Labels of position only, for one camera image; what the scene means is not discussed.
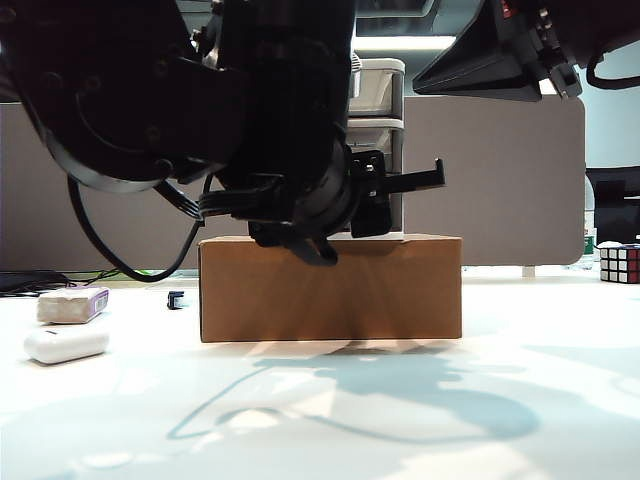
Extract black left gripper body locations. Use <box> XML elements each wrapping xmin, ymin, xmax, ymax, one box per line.
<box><xmin>348</xmin><ymin>149</ymin><xmax>393</xmax><ymax>240</ymax></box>

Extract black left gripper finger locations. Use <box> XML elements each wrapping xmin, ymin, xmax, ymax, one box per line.
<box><xmin>385</xmin><ymin>158</ymin><xmax>448</xmax><ymax>195</ymax></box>

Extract white earphone case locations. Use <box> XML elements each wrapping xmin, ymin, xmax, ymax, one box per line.
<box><xmin>23</xmin><ymin>327</ymin><xmax>111</xmax><ymax>366</ymax></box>

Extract grey desk partition panel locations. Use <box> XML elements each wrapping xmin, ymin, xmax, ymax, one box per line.
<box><xmin>0</xmin><ymin>94</ymin><xmax>586</xmax><ymax>274</ymax></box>

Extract brown cardboard box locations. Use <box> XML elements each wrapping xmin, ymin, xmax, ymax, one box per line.
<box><xmin>198</xmin><ymin>234</ymin><xmax>464</xmax><ymax>345</ymax></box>

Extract white ceiling light strip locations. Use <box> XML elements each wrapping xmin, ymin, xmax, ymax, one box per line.
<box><xmin>352</xmin><ymin>34</ymin><xmax>459</xmax><ymax>51</ymax></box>

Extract black office chair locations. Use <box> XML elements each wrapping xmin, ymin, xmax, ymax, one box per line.
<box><xmin>584</xmin><ymin>167</ymin><xmax>640</xmax><ymax>246</ymax></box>

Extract black Rubik's cube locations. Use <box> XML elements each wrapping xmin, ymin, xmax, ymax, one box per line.
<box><xmin>598</xmin><ymin>243</ymin><xmax>640</xmax><ymax>286</ymax></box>

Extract beige block purple label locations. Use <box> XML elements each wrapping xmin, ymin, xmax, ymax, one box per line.
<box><xmin>36</xmin><ymin>287</ymin><xmax>111</xmax><ymax>325</ymax></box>

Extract white plastic drawer cabinet frame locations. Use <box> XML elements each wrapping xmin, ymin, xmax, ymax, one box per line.
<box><xmin>346</xmin><ymin>57</ymin><xmax>406</xmax><ymax>242</ymax></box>

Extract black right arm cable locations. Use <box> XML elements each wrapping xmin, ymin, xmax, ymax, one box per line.
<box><xmin>583</xmin><ymin>42</ymin><xmax>640</xmax><ymax>92</ymax></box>

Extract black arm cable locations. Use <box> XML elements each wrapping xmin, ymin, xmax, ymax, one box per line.
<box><xmin>66</xmin><ymin>174</ymin><xmax>206</xmax><ymax>284</ymax></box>
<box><xmin>583</xmin><ymin>42</ymin><xmax>640</xmax><ymax>92</ymax></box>

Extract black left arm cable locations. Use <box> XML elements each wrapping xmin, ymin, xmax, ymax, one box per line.
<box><xmin>66</xmin><ymin>174</ymin><xmax>206</xmax><ymax>284</ymax></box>

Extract black cables on desk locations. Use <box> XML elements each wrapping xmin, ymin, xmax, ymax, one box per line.
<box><xmin>0</xmin><ymin>268</ymin><xmax>124</xmax><ymax>299</ymax></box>

